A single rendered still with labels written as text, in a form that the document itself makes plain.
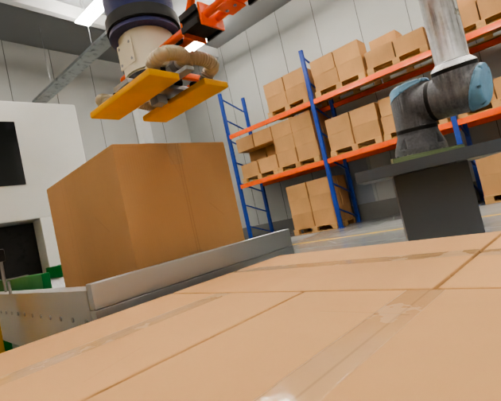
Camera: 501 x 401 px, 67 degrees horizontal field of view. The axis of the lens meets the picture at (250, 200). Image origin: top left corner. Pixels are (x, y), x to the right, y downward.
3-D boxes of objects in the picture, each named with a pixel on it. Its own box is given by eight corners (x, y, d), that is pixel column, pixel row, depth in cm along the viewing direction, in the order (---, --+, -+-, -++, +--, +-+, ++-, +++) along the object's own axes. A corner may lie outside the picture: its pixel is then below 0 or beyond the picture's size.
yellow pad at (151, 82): (90, 118, 118) (87, 103, 119) (119, 120, 126) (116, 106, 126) (149, 74, 96) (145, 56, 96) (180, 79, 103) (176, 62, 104)
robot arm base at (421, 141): (394, 158, 160) (389, 135, 160) (443, 148, 154) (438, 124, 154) (398, 157, 142) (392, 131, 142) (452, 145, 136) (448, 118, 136)
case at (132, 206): (66, 293, 142) (45, 189, 144) (159, 266, 170) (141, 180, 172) (141, 291, 99) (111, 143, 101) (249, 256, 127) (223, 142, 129)
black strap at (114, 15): (94, 44, 118) (91, 31, 118) (157, 56, 135) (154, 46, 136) (131, 5, 103) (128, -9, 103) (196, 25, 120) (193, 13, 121)
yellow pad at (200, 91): (142, 122, 133) (140, 107, 133) (166, 122, 140) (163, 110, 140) (205, 83, 110) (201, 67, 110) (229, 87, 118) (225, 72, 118)
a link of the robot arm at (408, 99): (407, 131, 159) (398, 91, 158) (449, 120, 146) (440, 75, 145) (388, 134, 149) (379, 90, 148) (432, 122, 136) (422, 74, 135)
